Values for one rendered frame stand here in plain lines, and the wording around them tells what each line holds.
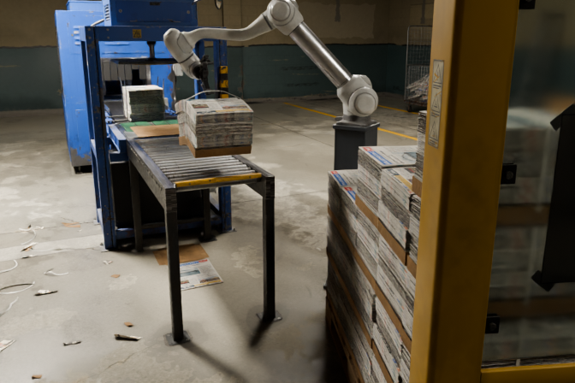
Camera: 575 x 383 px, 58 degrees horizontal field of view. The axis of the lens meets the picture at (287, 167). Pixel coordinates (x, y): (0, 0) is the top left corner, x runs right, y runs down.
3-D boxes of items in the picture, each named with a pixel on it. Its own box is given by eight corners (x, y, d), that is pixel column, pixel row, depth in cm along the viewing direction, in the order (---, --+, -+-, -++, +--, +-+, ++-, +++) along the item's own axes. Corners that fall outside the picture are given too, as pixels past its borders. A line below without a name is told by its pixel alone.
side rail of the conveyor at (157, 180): (177, 211, 244) (175, 187, 241) (165, 213, 242) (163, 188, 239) (134, 154, 362) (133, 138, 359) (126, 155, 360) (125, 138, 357)
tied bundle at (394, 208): (483, 227, 181) (489, 163, 176) (529, 262, 153) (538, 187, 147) (376, 232, 177) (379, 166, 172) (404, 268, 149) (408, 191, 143)
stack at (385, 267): (393, 313, 285) (401, 167, 265) (502, 492, 173) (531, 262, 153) (323, 317, 281) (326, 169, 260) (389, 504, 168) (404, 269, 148)
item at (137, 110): (166, 119, 439) (163, 88, 432) (129, 121, 427) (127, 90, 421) (157, 114, 472) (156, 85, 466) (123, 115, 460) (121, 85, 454)
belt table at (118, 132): (210, 144, 384) (210, 132, 381) (119, 153, 358) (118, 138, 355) (187, 130, 445) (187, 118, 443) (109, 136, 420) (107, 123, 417)
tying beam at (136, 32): (226, 41, 372) (226, 26, 370) (86, 41, 334) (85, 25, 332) (201, 40, 432) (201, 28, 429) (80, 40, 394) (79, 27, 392)
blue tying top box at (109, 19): (198, 26, 373) (197, -3, 368) (110, 26, 349) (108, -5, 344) (183, 27, 413) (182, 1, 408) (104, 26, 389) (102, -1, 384)
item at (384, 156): (447, 146, 204) (448, 144, 204) (485, 163, 177) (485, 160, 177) (358, 149, 199) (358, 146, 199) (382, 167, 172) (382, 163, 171)
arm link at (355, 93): (381, 99, 280) (388, 104, 259) (358, 120, 283) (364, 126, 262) (282, -9, 267) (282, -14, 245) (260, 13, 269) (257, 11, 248)
